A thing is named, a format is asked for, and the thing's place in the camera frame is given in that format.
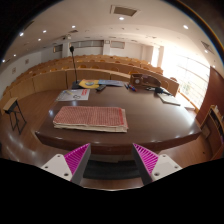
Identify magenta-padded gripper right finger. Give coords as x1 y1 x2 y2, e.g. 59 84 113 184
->
131 143 183 186

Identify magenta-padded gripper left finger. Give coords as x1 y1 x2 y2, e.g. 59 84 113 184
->
40 143 92 186

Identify red checked towel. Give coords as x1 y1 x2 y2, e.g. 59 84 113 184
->
52 105 129 134

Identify wooden shelf unit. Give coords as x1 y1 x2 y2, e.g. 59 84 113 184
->
199 104 224 160

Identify grey notebook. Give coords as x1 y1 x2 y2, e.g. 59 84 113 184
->
156 92 182 107

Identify black desk device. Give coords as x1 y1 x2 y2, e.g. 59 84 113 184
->
145 85 173 96

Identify small folding desk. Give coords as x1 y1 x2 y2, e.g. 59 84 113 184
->
2 96 28 136

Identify black gooseneck desk microphone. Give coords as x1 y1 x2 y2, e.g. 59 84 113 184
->
68 45 83 90

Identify yellow folder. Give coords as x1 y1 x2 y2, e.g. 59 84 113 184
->
78 79 100 90

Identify wooden lecture seat rows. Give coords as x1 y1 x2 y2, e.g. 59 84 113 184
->
0 54 181 111

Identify blue paper sheet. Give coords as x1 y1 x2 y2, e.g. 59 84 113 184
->
97 79 125 88

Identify small ceiling air vent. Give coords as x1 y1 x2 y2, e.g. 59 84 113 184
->
200 40 215 54

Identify recessed ceiling lights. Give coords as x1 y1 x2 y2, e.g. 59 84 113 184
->
18 15 190 43

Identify large ceiling air vent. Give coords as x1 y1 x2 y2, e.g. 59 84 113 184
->
109 4 140 18

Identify bright window wall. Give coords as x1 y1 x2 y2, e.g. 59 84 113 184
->
159 46 211 109

